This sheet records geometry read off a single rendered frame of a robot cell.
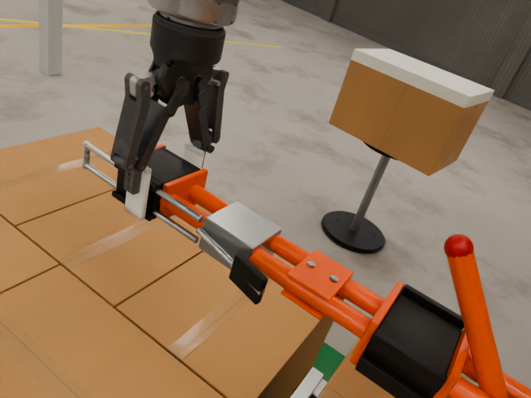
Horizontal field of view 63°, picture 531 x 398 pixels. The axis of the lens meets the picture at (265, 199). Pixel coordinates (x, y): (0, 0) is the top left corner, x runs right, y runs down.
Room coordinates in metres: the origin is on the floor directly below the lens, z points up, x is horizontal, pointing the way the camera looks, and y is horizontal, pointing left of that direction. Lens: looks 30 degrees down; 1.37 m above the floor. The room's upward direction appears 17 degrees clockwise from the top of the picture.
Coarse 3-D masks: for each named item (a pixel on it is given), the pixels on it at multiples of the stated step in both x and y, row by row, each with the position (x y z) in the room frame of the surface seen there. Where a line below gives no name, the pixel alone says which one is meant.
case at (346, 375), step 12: (348, 360) 0.40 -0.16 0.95; (336, 372) 0.37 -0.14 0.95; (348, 372) 0.38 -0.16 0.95; (336, 384) 0.36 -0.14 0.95; (348, 384) 0.36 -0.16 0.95; (360, 384) 0.37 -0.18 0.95; (372, 384) 0.37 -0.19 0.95; (324, 396) 0.33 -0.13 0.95; (336, 396) 0.34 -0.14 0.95; (348, 396) 0.34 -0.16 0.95; (360, 396) 0.35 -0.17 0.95; (372, 396) 0.35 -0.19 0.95; (384, 396) 0.36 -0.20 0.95
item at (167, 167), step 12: (156, 156) 0.49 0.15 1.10; (168, 156) 0.50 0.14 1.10; (156, 168) 0.46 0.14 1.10; (168, 168) 0.47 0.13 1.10; (180, 168) 0.48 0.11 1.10; (192, 168) 0.49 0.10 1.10; (156, 180) 0.43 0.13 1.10; (168, 180) 0.44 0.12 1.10; (180, 180) 0.45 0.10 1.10; (192, 180) 0.47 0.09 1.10; (204, 180) 0.49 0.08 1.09; (168, 192) 0.43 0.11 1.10; (180, 192) 0.45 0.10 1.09; (192, 204) 0.47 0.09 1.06; (168, 216) 0.44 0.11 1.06
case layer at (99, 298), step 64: (0, 192) 1.02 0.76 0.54; (64, 192) 1.11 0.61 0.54; (0, 256) 0.78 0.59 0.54; (64, 256) 0.84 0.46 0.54; (128, 256) 0.91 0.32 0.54; (192, 256) 0.99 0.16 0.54; (0, 320) 0.60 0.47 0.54; (64, 320) 0.65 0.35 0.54; (128, 320) 0.70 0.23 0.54; (192, 320) 0.76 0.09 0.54; (256, 320) 0.82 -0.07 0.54; (320, 320) 0.89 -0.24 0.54; (0, 384) 0.47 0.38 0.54; (64, 384) 0.51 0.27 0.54; (128, 384) 0.55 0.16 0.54; (192, 384) 0.59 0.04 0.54; (256, 384) 0.64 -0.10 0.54
